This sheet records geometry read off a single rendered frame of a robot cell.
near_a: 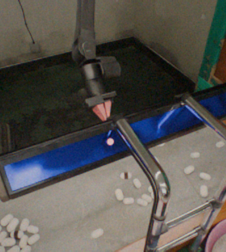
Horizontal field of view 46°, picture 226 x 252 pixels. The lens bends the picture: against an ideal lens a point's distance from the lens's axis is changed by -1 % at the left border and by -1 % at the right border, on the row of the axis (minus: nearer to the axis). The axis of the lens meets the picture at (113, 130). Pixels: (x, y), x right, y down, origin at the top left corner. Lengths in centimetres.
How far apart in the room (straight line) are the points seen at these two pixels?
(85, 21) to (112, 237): 65
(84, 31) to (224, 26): 47
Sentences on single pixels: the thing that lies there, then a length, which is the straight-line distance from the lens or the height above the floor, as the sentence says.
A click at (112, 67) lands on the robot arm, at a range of 88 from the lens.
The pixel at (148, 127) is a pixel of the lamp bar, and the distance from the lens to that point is 51.
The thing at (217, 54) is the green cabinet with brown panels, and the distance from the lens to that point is 106.
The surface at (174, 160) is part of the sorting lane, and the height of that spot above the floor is 74.
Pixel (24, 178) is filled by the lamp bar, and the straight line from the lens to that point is 47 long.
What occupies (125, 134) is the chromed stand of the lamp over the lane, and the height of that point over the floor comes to 112.
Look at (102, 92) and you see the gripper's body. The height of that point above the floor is 94.
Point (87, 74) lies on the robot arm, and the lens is 84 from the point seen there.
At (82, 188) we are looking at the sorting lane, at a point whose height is 74.
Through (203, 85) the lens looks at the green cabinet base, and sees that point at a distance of 114.
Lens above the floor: 143
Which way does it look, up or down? 44 degrees down
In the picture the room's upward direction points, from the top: straight up
